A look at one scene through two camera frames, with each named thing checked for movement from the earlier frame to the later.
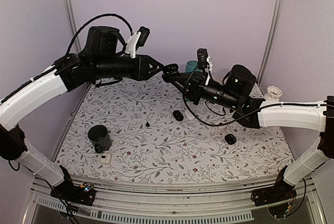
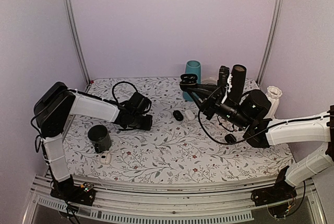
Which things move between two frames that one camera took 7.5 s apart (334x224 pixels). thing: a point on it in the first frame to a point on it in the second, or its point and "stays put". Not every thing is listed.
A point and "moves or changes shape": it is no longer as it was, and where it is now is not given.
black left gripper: (142, 71) to (147, 125)
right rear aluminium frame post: (273, 23) stays put
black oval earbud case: (178, 115) stays put
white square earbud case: (105, 158) stays put
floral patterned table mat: (145, 127) stays put
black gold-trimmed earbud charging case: (170, 68) moves or changes shape
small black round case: (230, 139) stays put
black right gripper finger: (179, 86) to (201, 104)
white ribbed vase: (273, 94) stays put
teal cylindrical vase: (190, 65) stays put
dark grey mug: (100, 138) stays put
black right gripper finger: (184, 77) to (212, 89)
